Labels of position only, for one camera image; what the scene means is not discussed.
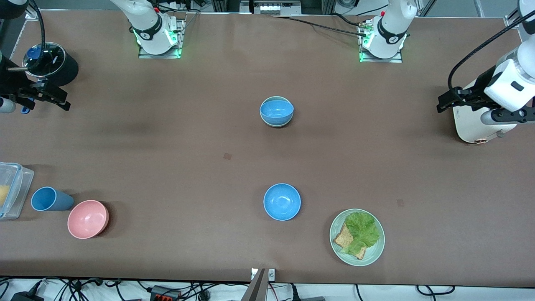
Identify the orange black power box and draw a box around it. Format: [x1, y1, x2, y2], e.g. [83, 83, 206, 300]
[150, 286, 181, 301]

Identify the metal camera pole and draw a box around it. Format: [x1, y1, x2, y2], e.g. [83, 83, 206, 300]
[240, 268, 276, 301]

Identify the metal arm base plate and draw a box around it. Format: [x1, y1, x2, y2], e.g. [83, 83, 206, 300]
[138, 19, 185, 59]
[359, 23, 404, 63]

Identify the black floor cable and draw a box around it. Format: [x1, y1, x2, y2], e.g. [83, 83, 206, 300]
[416, 285, 456, 296]

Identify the white toaster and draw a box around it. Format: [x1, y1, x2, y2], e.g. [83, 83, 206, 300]
[453, 77, 517, 145]

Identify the green lettuce leaf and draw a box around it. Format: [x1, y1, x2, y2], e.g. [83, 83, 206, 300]
[342, 212, 380, 255]

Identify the green plate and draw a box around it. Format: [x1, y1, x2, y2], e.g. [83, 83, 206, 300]
[329, 208, 385, 267]

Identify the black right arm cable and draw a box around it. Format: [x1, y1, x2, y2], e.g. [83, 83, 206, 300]
[29, 0, 46, 76]

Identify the brown bread slice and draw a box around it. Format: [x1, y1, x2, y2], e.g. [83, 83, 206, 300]
[333, 222, 367, 260]

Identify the grey control box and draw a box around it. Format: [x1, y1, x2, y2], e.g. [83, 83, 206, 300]
[240, 0, 301, 16]

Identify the blue bowl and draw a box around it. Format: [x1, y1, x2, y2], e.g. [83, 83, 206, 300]
[263, 183, 302, 221]
[260, 99, 294, 126]

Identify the black power adapter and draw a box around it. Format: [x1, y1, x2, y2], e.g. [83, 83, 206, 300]
[10, 291, 44, 301]

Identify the clear plastic container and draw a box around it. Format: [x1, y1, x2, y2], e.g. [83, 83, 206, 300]
[0, 162, 35, 220]

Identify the black table cable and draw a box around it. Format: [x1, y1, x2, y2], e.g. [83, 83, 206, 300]
[271, 15, 367, 37]

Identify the blue cup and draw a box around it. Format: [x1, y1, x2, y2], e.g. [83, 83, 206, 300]
[31, 186, 75, 212]

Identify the green bowl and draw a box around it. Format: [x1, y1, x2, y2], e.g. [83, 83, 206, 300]
[260, 96, 294, 128]

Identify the pink bowl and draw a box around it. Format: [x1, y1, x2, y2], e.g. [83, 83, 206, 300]
[67, 199, 110, 240]

